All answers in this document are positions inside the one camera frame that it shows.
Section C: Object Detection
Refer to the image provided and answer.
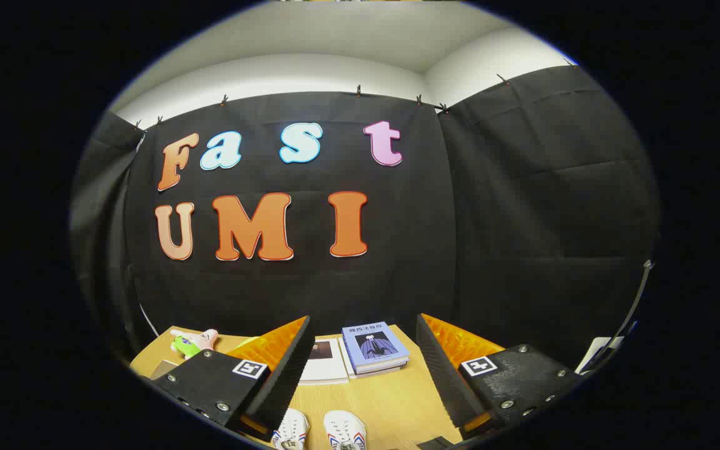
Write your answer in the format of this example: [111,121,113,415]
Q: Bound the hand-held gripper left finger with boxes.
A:
[146,316,316,441]

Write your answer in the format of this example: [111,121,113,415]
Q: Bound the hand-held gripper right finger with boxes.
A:
[415,312,587,441]

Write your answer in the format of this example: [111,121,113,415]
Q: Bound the white shoe striped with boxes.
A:
[324,410,368,450]
[271,408,310,450]

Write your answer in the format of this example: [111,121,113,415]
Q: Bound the beige fabric storage box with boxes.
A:
[149,359,181,381]

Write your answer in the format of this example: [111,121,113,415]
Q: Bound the white portrait cover book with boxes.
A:
[299,337,350,386]

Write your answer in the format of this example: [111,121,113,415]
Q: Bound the pale book with blue edge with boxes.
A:
[337,337,408,379]

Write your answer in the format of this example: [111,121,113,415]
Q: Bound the blue cover book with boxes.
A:
[341,321,411,374]

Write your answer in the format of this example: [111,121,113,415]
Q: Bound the pink starfish plush toy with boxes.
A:
[170,329,219,359]

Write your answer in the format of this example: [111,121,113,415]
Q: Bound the black backdrop cloth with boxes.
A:
[69,62,661,369]

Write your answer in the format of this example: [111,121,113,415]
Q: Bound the row of black cloth clips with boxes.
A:
[134,58,579,130]

